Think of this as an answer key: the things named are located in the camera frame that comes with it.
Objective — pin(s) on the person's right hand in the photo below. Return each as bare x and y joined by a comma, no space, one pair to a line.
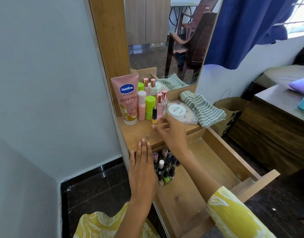
175,137

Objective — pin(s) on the person's left hand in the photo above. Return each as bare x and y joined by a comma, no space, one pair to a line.
142,178

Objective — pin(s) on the person's left little finger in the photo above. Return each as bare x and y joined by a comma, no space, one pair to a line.
132,159

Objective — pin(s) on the person's left middle finger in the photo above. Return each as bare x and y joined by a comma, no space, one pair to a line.
144,152

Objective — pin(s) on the person's right fingers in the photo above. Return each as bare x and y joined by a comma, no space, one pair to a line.
163,127

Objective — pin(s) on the person's right forearm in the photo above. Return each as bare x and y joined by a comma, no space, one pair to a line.
200,177

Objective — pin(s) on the person's left forearm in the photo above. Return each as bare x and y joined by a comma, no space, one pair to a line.
136,218

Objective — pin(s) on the yellow nail polish bottle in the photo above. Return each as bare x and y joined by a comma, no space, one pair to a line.
154,115

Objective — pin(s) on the white round jar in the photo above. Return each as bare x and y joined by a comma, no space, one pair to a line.
176,112

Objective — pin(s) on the wooden dressing table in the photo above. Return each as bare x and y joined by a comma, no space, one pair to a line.
137,131

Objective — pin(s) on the pink perfume bottle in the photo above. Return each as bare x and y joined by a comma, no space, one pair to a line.
159,105

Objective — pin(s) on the lime green bottle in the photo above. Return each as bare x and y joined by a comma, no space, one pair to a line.
150,106

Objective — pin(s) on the clear perfume bottle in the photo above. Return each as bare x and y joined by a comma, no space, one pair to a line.
165,101

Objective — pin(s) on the cluster of nail polish bottles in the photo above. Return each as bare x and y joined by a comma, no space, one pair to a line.
165,168

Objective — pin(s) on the clear pack of cotton pads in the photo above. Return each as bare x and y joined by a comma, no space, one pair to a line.
190,116

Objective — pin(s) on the pink bottle with white cap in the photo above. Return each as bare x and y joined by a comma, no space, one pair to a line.
141,106

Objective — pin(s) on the green striped towel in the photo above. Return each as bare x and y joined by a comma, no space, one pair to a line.
204,109

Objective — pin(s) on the pink lotion tube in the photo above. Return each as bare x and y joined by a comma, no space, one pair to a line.
126,96

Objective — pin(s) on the wooden drawer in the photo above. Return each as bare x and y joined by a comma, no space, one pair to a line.
216,161

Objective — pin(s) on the brown paper bag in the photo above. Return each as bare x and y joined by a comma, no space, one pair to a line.
230,109

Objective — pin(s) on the wood framed mirror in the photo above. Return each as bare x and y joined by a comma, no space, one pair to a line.
152,34

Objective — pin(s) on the dark wooden desk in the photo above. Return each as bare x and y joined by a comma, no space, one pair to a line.
273,131

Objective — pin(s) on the yellow patterned garment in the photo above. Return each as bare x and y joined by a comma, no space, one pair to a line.
236,215

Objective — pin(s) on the blue curtain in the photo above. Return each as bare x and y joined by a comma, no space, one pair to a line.
243,27

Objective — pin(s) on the bed with grey sheet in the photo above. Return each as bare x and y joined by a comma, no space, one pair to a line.
281,75

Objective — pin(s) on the purple pillow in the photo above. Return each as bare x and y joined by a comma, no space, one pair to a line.
302,84

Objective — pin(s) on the black bag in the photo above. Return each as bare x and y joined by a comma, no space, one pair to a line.
303,55

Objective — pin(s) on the window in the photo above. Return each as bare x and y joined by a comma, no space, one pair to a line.
299,17

